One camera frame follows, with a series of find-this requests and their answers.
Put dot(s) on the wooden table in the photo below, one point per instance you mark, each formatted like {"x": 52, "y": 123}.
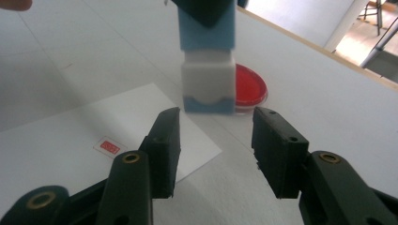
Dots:
{"x": 386, "y": 83}

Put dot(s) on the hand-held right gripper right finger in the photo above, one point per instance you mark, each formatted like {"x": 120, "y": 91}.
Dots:
{"x": 278, "y": 156}

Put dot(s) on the round red ink dish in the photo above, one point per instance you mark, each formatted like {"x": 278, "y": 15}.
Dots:
{"x": 250, "y": 84}

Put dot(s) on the white and blue stamp cap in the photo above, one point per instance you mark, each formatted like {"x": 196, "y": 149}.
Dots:
{"x": 208, "y": 81}

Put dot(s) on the white paper sheet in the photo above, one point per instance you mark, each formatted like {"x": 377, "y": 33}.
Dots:
{"x": 78, "y": 125}

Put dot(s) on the white metal desk frame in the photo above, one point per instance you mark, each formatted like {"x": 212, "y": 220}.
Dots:
{"x": 344, "y": 25}

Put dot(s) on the dark metal stand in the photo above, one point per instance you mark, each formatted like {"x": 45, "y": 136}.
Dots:
{"x": 383, "y": 61}

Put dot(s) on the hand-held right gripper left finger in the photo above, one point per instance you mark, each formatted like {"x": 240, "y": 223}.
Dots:
{"x": 164, "y": 156}

